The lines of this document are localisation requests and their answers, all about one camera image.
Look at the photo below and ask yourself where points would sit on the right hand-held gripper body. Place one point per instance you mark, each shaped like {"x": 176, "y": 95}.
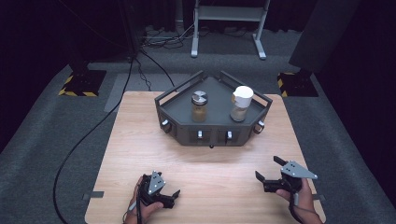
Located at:
{"x": 295, "y": 170}

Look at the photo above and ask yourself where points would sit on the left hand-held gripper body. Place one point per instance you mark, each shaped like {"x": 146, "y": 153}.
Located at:
{"x": 155, "y": 183}

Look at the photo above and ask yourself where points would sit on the dark grey corner shelf rack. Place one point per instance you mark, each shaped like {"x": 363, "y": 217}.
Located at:
{"x": 180, "y": 109}

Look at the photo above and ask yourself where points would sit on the silver lid glass spice jar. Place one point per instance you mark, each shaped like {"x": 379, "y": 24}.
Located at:
{"x": 199, "y": 112}

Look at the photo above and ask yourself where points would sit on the white lid glass spice jar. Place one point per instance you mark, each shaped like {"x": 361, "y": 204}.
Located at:
{"x": 243, "y": 96}

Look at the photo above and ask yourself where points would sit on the person's left hand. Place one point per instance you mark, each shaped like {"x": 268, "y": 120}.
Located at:
{"x": 146, "y": 211}

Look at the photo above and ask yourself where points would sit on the person's right hand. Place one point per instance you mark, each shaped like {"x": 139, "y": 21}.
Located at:
{"x": 306, "y": 199}

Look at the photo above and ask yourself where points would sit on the black base with striped tape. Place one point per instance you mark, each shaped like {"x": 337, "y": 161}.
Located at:
{"x": 297, "y": 84}
{"x": 84, "y": 82}

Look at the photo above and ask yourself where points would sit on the dark slanted panel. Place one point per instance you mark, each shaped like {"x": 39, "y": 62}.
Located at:
{"x": 323, "y": 34}

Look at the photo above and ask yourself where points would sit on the grey metal stand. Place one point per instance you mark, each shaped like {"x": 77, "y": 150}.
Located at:
{"x": 230, "y": 13}

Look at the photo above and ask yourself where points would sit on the grey metal table bracket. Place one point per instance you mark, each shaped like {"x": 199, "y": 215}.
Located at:
{"x": 93, "y": 195}
{"x": 320, "y": 197}

